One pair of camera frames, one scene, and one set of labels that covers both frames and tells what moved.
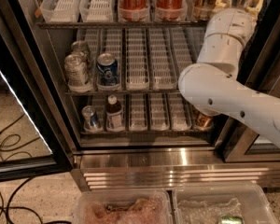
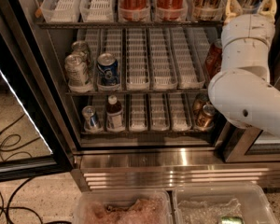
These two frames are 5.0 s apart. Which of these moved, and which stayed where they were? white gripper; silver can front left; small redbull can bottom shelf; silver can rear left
Moved: white gripper
Stayed: small redbull can bottom shelf; silver can rear left; silver can front left
